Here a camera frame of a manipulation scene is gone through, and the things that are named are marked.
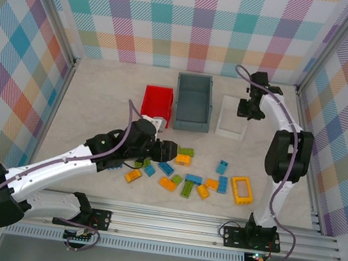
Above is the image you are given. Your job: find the thin black camera cable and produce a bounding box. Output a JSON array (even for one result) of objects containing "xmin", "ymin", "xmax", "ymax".
[{"xmin": 121, "ymin": 154, "xmax": 145, "ymax": 171}]

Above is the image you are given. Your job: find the small circuit board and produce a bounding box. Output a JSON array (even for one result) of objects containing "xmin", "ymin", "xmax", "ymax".
[
  {"xmin": 245, "ymin": 251, "xmax": 267, "ymax": 261},
  {"xmin": 63, "ymin": 227, "xmax": 98, "ymax": 246}
]

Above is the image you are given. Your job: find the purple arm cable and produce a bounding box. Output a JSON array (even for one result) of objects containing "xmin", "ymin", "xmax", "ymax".
[
  {"xmin": 208, "ymin": 64, "xmax": 319, "ymax": 261},
  {"xmin": 0, "ymin": 81, "xmax": 140, "ymax": 258}
]

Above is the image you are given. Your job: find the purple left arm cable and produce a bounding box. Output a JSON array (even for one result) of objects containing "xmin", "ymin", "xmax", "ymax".
[{"xmin": 0, "ymin": 81, "xmax": 140, "ymax": 258}]

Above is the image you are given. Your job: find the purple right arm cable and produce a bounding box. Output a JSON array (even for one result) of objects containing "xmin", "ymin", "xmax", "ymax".
[{"xmin": 208, "ymin": 64, "xmax": 319, "ymax": 261}]

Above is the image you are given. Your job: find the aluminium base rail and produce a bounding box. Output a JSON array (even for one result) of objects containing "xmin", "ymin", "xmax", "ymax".
[{"xmin": 0, "ymin": 186, "xmax": 347, "ymax": 261}]

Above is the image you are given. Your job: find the yellow lego window frame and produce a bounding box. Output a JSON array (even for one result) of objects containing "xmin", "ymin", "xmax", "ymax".
[{"xmin": 227, "ymin": 174, "xmax": 258, "ymax": 208}]

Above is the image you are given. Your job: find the grey plastic bin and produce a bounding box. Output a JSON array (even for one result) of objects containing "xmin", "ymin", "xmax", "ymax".
[{"xmin": 170, "ymin": 71, "xmax": 218, "ymax": 135}]

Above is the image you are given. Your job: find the red plastic bin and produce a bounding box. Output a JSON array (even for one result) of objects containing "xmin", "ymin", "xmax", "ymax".
[{"xmin": 139, "ymin": 84, "xmax": 177, "ymax": 130}]

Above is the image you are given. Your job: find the white slotted cable duct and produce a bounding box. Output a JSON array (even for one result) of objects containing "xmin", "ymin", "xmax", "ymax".
[{"xmin": 3, "ymin": 222, "xmax": 247, "ymax": 261}]

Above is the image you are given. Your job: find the white plastic bin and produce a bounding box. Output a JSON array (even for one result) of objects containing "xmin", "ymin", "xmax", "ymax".
[{"xmin": 214, "ymin": 93, "xmax": 251, "ymax": 141}]

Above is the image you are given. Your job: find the aluminium side rail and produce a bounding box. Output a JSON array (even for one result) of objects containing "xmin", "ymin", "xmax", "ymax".
[
  {"xmin": 0, "ymin": 48, "xmax": 81, "ymax": 261},
  {"xmin": 275, "ymin": 85, "xmax": 345, "ymax": 237}
]

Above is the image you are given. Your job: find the aluminium frame post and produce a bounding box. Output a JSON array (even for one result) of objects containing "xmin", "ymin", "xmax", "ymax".
[
  {"xmin": 15, "ymin": 0, "xmax": 91, "ymax": 69},
  {"xmin": 292, "ymin": 0, "xmax": 348, "ymax": 102}
]

